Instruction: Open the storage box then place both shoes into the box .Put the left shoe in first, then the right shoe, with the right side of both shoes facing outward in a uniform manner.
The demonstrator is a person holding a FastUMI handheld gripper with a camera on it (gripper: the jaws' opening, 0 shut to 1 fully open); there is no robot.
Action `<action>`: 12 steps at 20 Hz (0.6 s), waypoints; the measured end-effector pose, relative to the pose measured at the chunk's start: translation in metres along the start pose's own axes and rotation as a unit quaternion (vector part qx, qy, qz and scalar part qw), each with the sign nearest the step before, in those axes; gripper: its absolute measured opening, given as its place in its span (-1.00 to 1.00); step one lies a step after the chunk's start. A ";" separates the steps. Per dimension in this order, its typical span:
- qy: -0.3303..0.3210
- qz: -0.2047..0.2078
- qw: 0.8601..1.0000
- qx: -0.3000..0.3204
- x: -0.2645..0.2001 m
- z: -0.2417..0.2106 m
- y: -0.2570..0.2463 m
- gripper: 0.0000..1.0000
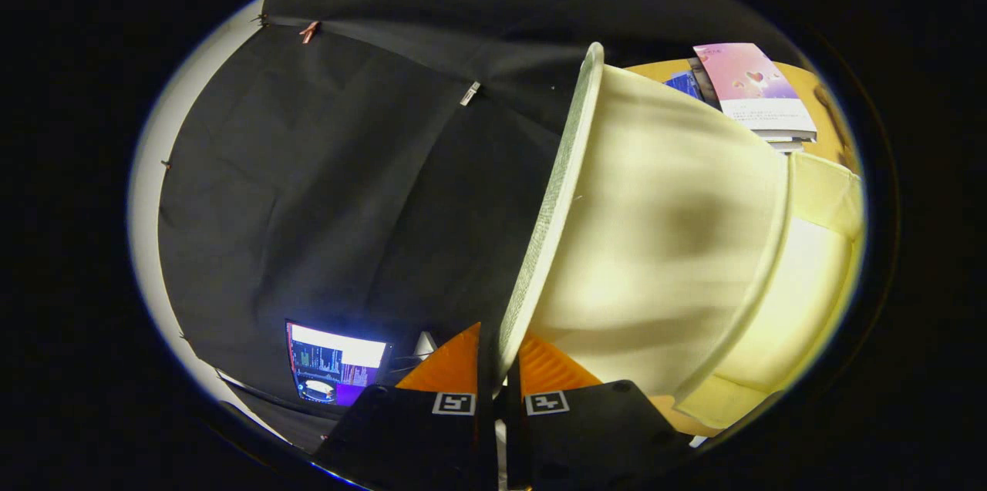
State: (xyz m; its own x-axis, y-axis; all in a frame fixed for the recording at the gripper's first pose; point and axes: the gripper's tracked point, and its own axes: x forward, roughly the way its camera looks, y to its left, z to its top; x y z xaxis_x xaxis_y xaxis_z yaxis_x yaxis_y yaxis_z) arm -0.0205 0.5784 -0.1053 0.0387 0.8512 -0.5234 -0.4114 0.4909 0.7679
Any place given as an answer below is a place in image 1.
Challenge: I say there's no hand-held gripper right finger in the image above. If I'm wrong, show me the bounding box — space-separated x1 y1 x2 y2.
501 329 695 491

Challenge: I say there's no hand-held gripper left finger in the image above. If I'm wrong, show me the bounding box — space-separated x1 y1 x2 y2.
312 321 502 491

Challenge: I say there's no green fabric storage box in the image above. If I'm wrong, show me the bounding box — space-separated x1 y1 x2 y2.
497 42 864 430

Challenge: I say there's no blue box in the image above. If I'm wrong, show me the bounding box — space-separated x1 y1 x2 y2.
665 71 702 100

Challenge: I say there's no lit computer monitor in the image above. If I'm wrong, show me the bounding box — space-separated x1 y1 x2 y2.
285 320 390 407

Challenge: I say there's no black backdrop cloth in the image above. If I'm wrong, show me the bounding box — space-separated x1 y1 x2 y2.
158 0 810 415

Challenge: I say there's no pink book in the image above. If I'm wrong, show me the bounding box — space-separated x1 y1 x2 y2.
692 42 818 145

